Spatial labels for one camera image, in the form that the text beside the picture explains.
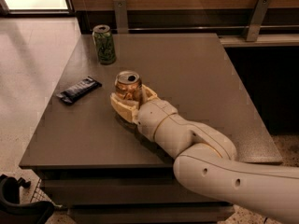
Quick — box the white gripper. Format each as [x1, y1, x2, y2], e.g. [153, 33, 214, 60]
[110, 85, 178, 142]

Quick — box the orange soda can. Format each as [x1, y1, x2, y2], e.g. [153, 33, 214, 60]
[115, 70, 143, 105]

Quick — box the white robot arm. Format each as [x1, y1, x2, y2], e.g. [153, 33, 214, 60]
[110, 84, 299, 224]

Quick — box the green soda can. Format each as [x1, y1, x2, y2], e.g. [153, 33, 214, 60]
[93, 24, 116, 64]

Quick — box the dark blue snack bar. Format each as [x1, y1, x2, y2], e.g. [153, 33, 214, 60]
[56, 77, 102, 105]

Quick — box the grey drawer cabinet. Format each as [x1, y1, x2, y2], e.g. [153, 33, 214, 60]
[20, 34, 282, 224]

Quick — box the black office chair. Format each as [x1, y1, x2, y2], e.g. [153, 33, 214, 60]
[0, 175, 54, 224]

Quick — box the left metal wall bracket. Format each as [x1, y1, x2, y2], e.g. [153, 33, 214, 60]
[113, 0, 129, 34]

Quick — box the metal wall bracket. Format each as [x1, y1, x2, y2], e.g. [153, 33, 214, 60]
[113, 0, 129, 34]
[245, 0, 272, 42]

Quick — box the right metal wall bracket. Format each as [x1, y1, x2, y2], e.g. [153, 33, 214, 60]
[245, 0, 272, 42]

